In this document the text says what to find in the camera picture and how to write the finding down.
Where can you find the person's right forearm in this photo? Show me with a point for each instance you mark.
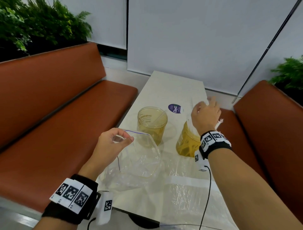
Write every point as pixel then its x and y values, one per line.
pixel 248 194

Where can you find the orange leather bench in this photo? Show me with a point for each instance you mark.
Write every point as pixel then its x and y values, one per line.
pixel 265 123
pixel 54 118

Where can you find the fanned cluster of white straws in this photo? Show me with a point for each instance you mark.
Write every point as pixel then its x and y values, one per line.
pixel 219 123

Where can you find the person's right hand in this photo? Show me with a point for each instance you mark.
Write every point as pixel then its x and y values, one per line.
pixel 207 116

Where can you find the round purple sticker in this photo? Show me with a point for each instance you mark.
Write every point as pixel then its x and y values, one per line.
pixel 175 108

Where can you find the clear plastic bag white label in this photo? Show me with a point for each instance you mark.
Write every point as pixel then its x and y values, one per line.
pixel 189 201

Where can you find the black marker wristband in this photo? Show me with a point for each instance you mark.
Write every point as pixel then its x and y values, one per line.
pixel 71 196
pixel 214 141

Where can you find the clear zip plastic bag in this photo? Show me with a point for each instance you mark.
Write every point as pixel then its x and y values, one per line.
pixel 137 165

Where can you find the thin black window bar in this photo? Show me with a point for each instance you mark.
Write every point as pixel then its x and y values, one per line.
pixel 265 51

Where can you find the yellow plastic jar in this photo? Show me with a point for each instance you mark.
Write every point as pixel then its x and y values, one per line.
pixel 146 118
pixel 187 144

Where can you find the black planter box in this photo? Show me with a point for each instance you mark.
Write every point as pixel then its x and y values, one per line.
pixel 293 94
pixel 7 55

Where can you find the black table base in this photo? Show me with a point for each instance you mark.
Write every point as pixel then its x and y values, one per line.
pixel 144 221

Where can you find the white roller blind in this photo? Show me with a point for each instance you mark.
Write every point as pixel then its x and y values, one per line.
pixel 106 21

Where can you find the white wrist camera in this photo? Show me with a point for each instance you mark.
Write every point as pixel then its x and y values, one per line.
pixel 200 161
pixel 105 206

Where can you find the person's left hand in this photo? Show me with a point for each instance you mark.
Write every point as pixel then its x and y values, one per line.
pixel 106 149

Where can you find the green fern plants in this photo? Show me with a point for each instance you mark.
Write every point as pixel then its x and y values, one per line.
pixel 35 21
pixel 288 73

